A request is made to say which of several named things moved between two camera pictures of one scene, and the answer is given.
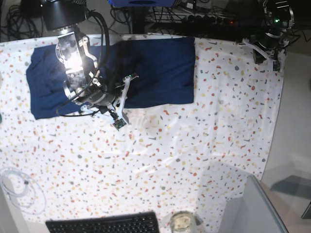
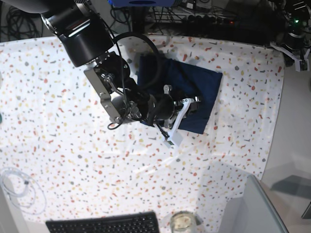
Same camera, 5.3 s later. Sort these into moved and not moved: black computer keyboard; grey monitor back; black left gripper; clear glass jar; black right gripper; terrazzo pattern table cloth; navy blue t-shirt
Moved: black left gripper; navy blue t-shirt; black right gripper
Not moved: clear glass jar; grey monitor back; black computer keyboard; terrazzo pattern table cloth
